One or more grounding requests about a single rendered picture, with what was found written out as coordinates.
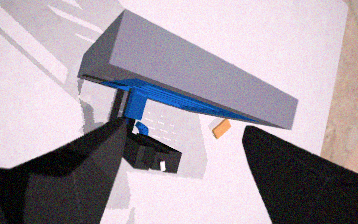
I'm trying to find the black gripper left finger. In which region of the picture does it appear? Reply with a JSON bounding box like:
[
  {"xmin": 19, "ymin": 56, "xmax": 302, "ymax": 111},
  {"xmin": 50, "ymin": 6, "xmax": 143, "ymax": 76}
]
[{"xmin": 0, "ymin": 118, "xmax": 127, "ymax": 224}]

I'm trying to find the small orange block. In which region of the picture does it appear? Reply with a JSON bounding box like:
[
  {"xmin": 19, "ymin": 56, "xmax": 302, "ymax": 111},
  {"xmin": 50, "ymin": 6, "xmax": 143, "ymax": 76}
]
[{"xmin": 212, "ymin": 119, "xmax": 231, "ymax": 139}]

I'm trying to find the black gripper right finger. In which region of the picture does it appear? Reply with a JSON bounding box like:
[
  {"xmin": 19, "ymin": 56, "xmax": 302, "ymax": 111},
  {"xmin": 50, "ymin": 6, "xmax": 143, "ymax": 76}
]
[{"xmin": 242, "ymin": 125, "xmax": 358, "ymax": 224}]

